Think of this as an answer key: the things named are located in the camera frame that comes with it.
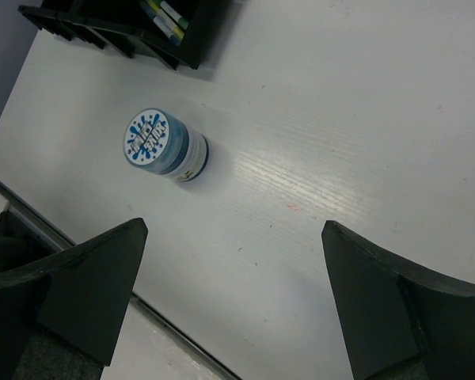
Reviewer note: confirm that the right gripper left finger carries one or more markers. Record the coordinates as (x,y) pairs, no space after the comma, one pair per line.
(79,293)

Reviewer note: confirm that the yellow slim pen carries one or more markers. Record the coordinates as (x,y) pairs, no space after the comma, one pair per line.
(163,21)

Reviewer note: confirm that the black compartment organizer tray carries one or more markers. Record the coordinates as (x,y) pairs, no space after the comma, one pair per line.
(124,26)

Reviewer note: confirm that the blue patterned round tin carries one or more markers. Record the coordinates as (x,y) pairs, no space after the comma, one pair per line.
(159,143)

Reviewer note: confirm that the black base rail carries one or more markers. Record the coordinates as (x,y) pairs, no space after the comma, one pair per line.
(8,237)

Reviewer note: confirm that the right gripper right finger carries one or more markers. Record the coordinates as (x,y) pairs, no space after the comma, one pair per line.
(399,319)

